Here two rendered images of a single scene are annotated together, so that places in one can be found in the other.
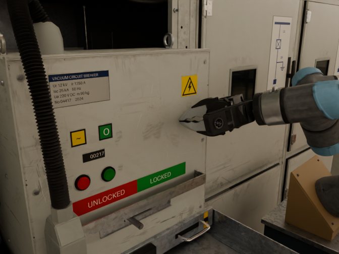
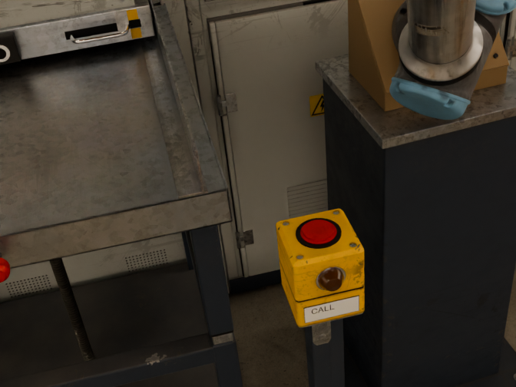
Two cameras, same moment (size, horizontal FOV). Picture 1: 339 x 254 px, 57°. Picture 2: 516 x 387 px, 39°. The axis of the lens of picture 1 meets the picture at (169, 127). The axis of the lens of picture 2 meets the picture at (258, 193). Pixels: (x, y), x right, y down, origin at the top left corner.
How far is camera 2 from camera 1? 0.96 m
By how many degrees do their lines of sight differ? 35
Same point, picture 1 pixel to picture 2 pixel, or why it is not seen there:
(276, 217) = (342, 64)
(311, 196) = (369, 21)
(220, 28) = not seen: outside the picture
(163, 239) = (39, 32)
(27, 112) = not seen: outside the picture
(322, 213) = (377, 56)
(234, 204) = (319, 38)
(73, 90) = not seen: outside the picture
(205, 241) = (127, 56)
